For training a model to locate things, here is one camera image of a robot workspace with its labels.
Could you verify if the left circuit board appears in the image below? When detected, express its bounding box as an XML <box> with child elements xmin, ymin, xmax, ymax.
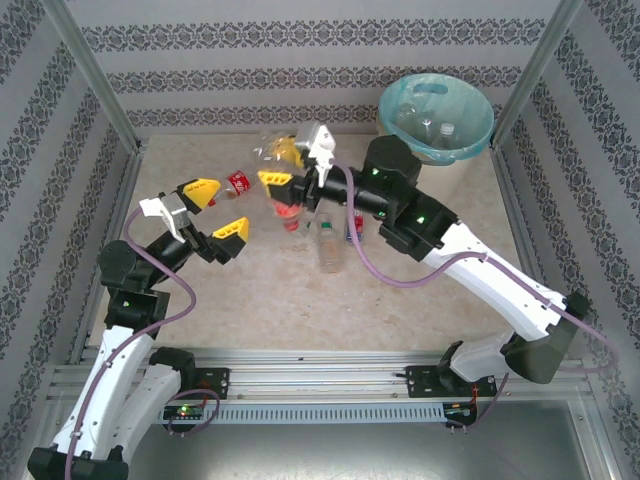
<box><xmin>163</xmin><ymin>404</ymin><xmax>211</xmax><ymax>421</ymax></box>

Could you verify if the small cola bottle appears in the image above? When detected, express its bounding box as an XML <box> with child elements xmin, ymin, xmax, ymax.
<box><xmin>207</xmin><ymin>169</ymin><xmax>251</xmax><ymax>207</ymax></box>

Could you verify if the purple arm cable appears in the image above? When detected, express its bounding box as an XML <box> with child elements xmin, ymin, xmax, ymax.
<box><xmin>63</xmin><ymin>207</ymin><xmax>221</xmax><ymax>480</ymax></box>
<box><xmin>342</xmin><ymin>164</ymin><xmax>621</xmax><ymax>431</ymax></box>

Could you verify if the aluminium frame post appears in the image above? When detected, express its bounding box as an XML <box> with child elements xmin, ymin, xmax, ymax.
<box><xmin>502</xmin><ymin>0</ymin><xmax>586</xmax><ymax>124</ymax></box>
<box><xmin>42</xmin><ymin>0</ymin><xmax>141</xmax><ymax>151</ymax></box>

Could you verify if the black right mount plate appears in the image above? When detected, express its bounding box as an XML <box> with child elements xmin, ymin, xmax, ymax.
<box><xmin>405</xmin><ymin>364</ymin><xmax>499</xmax><ymax>399</ymax></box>

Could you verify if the clear bottle green band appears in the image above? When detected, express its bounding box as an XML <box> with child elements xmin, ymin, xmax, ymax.
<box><xmin>315</xmin><ymin>212</ymin><xmax>347</xmax><ymax>275</ymax></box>

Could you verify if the metal base sheet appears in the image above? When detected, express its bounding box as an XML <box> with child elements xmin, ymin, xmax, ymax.
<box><xmin>49</xmin><ymin>423</ymin><xmax>606</xmax><ymax>480</ymax></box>

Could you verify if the cream waste bin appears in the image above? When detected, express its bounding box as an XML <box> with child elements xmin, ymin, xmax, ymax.
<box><xmin>375</xmin><ymin>119</ymin><xmax>494</xmax><ymax>211</ymax></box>

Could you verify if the plain clear bottle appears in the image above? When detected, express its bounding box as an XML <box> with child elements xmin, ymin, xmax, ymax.
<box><xmin>252</xmin><ymin>127</ymin><xmax>301</xmax><ymax>169</ymax></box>

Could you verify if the black left mount plate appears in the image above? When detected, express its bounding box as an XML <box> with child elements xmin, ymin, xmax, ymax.
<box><xmin>139</xmin><ymin>367</ymin><xmax>232</xmax><ymax>401</ymax></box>

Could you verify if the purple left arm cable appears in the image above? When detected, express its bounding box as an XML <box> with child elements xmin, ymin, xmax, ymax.
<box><xmin>63</xmin><ymin>207</ymin><xmax>221</xmax><ymax>480</ymax></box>

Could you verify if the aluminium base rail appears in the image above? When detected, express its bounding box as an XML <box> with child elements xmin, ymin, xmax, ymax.
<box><xmin>47</xmin><ymin>348</ymin><xmax>591</xmax><ymax>401</ymax></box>

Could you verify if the circuit board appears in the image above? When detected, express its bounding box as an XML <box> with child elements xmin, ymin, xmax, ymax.
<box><xmin>163</xmin><ymin>404</ymin><xmax>211</xmax><ymax>421</ymax></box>
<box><xmin>443</xmin><ymin>402</ymin><xmax>479</xmax><ymax>426</ymax></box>

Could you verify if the blue cap water bottle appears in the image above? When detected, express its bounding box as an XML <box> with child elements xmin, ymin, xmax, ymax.
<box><xmin>344</xmin><ymin>207</ymin><xmax>367</xmax><ymax>246</ymax></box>

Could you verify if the white slotted cable duct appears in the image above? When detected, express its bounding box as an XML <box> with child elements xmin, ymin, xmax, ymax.
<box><xmin>67</xmin><ymin>403</ymin><xmax>447</xmax><ymax>425</ymax></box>

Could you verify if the right circuit board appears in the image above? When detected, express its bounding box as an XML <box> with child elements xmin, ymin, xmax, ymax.
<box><xmin>443</xmin><ymin>402</ymin><xmax>479</xmax><ymax>426</ymax></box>

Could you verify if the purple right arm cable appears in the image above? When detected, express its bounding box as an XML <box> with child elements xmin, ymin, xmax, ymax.
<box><xmin>342</xmin><ymin>164</ymin><xmax>621</xmax><ymax>431</ymax></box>

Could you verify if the white bin with teal liner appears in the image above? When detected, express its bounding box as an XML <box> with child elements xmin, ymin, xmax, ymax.
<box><xmin>378</xmin><ymin>72</ymin><xmax>496</xmax><ymax>167</ymax></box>

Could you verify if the black mount plate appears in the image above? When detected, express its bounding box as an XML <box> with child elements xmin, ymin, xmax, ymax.
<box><xmin>139</xmin><ymin>367</ymin><xmax>232</xmax><ymax>401</ymax></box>
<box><xmin>405</xmin><ymin>364</ymin><xmax>499</xmax><ymax>399</ymax></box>

